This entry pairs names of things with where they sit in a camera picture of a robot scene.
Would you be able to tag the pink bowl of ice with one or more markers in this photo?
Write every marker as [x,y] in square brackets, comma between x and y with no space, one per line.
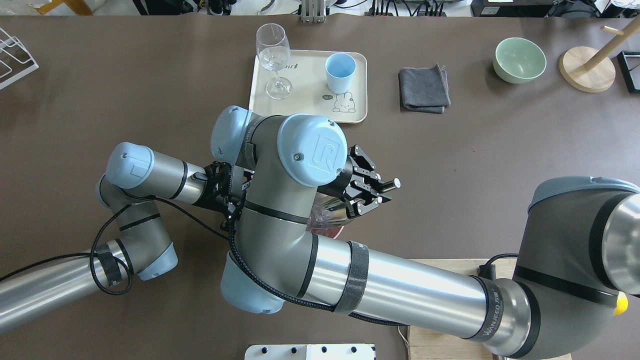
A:
[325,229]

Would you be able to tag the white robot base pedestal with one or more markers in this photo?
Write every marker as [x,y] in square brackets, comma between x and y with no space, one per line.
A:
[327,351]

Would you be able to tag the mint green bowl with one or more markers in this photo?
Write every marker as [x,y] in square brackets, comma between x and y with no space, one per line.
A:
[518,60]

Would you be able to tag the cream serving tray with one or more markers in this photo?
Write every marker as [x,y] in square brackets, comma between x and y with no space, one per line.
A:
[311,94]

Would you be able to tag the clear wine glass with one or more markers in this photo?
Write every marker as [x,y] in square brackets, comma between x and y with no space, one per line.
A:
[274,53]

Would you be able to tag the light blue cup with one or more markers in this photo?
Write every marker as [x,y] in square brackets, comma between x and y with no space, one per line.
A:
[340,69]

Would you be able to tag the wooden cup tree stand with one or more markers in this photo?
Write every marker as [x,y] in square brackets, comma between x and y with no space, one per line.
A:
[591,70]

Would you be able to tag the white dish rack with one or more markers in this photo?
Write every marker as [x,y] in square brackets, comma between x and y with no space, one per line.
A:
[16,61]

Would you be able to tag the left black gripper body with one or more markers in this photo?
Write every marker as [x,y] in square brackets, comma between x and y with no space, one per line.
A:
[210,198]

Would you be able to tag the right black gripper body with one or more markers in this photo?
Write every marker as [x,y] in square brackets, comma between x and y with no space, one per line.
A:
[332,189]

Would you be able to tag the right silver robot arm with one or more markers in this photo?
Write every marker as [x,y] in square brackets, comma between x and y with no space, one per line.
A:
[580,250]

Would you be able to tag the bamboo cutting board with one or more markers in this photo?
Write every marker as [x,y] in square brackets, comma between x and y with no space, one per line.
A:
[425,344]

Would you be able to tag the yellow lemon right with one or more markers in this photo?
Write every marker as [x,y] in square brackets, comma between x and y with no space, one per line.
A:
[622,304]

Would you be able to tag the black glass holder tray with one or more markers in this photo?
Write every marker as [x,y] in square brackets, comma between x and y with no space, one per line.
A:
[629,65]

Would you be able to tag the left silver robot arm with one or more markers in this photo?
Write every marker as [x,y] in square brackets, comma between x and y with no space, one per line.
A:
[133,241]

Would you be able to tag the grey folded cloth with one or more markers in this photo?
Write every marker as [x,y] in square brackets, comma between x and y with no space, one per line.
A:
[424,90]

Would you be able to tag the metal ice scoop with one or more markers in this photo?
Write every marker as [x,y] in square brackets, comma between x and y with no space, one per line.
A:
[341,211]

